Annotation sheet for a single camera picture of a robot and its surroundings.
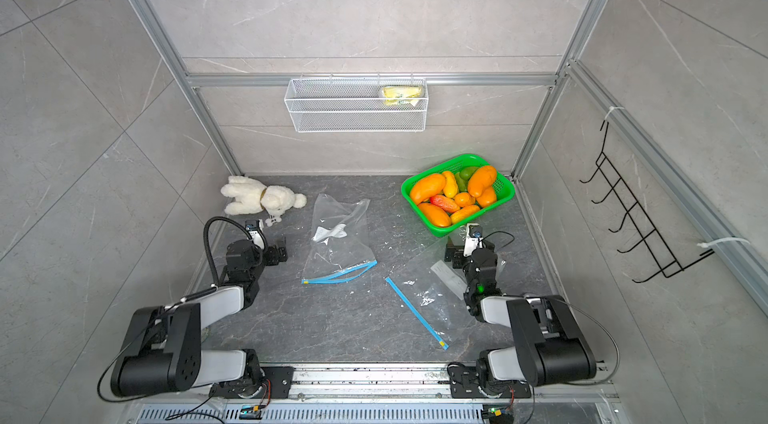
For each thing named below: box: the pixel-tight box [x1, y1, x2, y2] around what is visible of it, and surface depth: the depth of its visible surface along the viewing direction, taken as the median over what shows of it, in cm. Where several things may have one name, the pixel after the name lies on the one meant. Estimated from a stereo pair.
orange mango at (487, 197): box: [476, 186, 497, 208], surface depth 106 cm
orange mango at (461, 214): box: [450, 205, 480, 223], surface depth 103 cm
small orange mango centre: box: [454, 192, 476, 207], surface depth 105 cm
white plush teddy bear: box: [220, 175, 307, 227], surface depth 105 cm
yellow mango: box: [442, 171, 458, 198], surface depth 107 cm
